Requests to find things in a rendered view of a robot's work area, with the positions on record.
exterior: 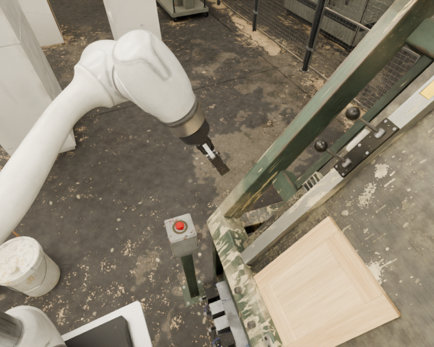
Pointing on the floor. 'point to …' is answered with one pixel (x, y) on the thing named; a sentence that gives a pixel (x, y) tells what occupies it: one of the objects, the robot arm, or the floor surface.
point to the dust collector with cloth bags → (183, 7)
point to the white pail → (23, 267)
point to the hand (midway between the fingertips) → (220, 166)
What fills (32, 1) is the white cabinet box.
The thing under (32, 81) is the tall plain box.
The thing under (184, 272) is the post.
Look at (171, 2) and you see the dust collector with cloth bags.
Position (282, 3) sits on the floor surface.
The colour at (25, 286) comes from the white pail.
